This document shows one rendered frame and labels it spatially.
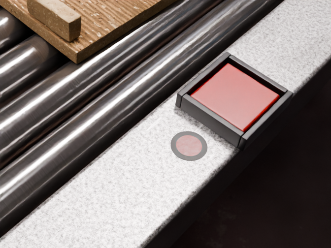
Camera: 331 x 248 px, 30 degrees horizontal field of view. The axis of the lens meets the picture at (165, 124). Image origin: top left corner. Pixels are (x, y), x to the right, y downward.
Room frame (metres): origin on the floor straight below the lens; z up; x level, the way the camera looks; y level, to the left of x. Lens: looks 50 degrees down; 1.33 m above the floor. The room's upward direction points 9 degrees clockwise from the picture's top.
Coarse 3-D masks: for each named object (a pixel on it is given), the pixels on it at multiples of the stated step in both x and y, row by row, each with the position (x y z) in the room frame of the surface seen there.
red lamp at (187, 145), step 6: (180, 138) 0.33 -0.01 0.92; (186, 138) 0.33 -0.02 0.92; (192, 138) 0.34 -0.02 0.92; (180, 144) 0.33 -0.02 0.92; (186, 144) 0.33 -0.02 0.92; (192, 144) 0.33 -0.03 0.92; (198, 144) 0.33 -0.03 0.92; (180, 150) 0.32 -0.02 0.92; (186, 150) 0.32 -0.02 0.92; (192, 150) 0.32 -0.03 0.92; (198, 150) 0.32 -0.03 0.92
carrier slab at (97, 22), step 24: (0, 0) 0.46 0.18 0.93; (24, 0) 0.45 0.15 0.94; (72, 0) 0.46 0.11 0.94; (96, 0) 0.47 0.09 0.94; (120, 0) 0.48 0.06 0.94; (144, 0) 0.48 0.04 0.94; (168, 0) 0.50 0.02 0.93; (96, 24) 0.44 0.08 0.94; (120, 24) 0.44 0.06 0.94; (72, 48) 0.40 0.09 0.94; (96, 48) 0.41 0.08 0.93
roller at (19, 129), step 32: (192, 0) 0.52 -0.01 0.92; (128, 32) 0.45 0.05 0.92; (160, 32) 0.47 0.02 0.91; (64, 64) 0.40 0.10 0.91; (96, 64) 0.40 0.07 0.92; (128, 64) 0.42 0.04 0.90; (32, 96) 0.35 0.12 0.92; (64, 96) 0.36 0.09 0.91; (0, 128) 0.31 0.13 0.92; (32, 128) 0.32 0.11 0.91; (0, 160) 0.29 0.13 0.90
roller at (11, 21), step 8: (0, 8) 0.46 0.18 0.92; (0, 16) 0.44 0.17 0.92; (8, 16) 0.45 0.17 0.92; (0, 24) 0.43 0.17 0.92; (8, 24) 0.44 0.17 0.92; (16, 24) 0.44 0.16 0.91; (24, 24) 0.45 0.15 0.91; (0, 32) 0.43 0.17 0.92; (8, 32) 0.43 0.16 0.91; (16, 32) 0.44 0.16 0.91; (24, 32) 0.44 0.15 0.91; (32, 32) 0.45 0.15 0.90; (0, 40) 0.42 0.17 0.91; (8, 40) 0.43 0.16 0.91; (16, 40) 0.43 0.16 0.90; (0, 48) 0.42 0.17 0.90; (8, 48) 0.42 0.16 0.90
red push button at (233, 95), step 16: (208, 80) 0.39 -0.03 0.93; (224, 80) 0.40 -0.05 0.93; (240, 80) 0.40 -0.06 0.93; (192, 96) 0.37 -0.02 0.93; (208, 96) 0.37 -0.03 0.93; (224, 96) 0.38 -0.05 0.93; (240, 96) 0.38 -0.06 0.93; (256, 96) 0.38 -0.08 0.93; (272, 96) 0.39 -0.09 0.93; (224, 112) 0.36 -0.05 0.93; (240, 112) 0.36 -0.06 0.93; (256, 112) 0.37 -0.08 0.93; (240, 128) 0.34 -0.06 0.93
